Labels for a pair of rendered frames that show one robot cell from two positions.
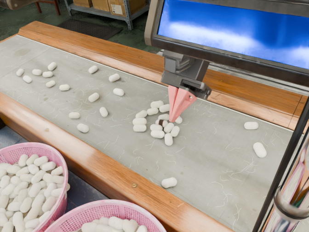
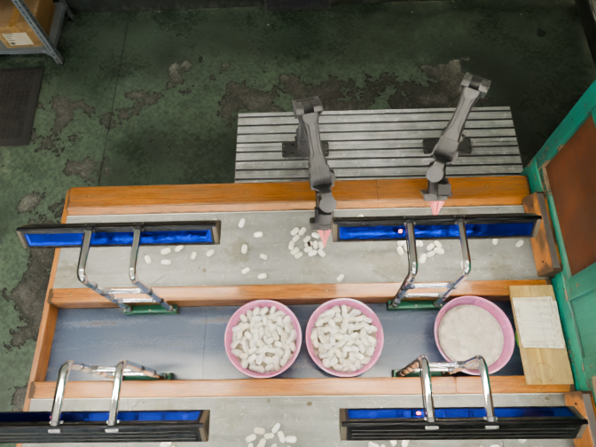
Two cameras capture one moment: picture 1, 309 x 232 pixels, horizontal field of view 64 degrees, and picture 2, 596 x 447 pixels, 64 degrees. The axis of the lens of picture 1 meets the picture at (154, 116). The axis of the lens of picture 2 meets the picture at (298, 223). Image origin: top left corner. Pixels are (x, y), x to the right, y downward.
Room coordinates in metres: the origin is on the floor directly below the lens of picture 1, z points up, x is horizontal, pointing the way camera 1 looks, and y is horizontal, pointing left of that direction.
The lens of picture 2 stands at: (-0.03, 0.40, 2.44)
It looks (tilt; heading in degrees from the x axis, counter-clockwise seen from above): 67 degrees down; 323
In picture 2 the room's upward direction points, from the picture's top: 6 degrees counter-clockwise
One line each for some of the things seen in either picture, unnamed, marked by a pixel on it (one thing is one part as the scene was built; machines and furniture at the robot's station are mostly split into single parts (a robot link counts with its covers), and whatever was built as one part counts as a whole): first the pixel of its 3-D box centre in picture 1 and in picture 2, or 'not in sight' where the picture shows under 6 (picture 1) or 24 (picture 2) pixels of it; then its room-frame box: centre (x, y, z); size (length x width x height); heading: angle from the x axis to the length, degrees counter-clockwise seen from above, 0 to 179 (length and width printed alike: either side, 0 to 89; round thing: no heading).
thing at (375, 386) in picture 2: not in sight; (297, 388); (0.11, 0.36, 0.71); 1.81 x 0.05 x 0.11; 48
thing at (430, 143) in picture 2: not in sight; (449, 141); (0.39, -0.76, 0.71); 0.20 x 0.07 x 0.08; 48
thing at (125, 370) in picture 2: not in sight; (119, 398); (0.44, 0.79, 0.90); 0.20 x 0.19 x 0.45; 48
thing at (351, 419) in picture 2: not in sight; (459, 423); (-0.27, 0.12, 1.08); 0.62 x 0.08 x 0.07; 48
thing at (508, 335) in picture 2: not in sight; (470, 336); (-0.18, -0.20, 0.72); 0.27 x 0.27 x 0.10
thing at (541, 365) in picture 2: not in sight; (539, 333); (-0.33, -0.36, 0.77); 0.33 x 0.15 x 0.01; 138
